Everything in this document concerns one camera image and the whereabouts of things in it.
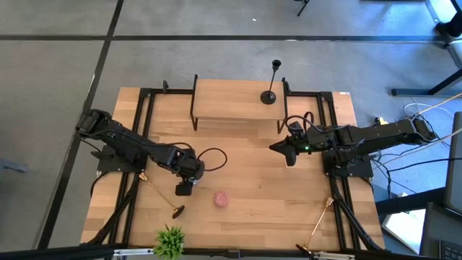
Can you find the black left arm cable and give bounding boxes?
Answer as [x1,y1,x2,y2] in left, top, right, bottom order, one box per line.
[196,147,228,173]

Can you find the black-legged desk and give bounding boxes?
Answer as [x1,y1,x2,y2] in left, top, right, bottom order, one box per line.
[391,0,462,98]

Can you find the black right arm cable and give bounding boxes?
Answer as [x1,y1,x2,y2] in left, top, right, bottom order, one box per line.
[284,110,315,133]

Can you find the wooden shelf riser black legs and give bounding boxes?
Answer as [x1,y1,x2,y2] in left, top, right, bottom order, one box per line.
[190,74,289,134]

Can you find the black aluminium table frame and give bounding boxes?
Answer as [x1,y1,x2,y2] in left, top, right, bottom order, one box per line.
[86,79,385,252]

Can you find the black candlestick holder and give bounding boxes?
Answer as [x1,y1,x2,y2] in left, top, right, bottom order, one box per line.
[260,59,282,105]

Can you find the gold candlestick holder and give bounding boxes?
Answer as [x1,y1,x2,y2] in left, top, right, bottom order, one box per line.
[295,196,335,256]
[139,171,186,220]

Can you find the yellow hanging cord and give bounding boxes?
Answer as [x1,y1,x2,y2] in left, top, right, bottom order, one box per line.
[411,92,462,117]

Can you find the black overhead rig bar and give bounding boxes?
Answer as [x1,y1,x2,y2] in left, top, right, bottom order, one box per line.
[0,244,462,260]

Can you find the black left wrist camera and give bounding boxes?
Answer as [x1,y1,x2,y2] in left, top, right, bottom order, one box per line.
[175,181,194,197]

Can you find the black keyboard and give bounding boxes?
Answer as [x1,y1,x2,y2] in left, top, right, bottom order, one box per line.
[438,240,462,260]

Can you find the dark grey monitor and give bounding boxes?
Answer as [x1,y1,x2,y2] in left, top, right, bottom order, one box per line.
[443,111,462,214]

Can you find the pink patterned candle tin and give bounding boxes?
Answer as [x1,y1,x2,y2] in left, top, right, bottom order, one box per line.
[212,190,231,209]

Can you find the green artificial plant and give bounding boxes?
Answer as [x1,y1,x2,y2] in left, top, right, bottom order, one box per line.
[153,223,187,260]

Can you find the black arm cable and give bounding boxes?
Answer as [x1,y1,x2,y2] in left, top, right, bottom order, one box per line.
[284,110,315,133]
[196,147,228,173]

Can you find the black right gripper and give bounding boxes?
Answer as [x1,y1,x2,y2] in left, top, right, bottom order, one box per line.
[269,121,331,168]

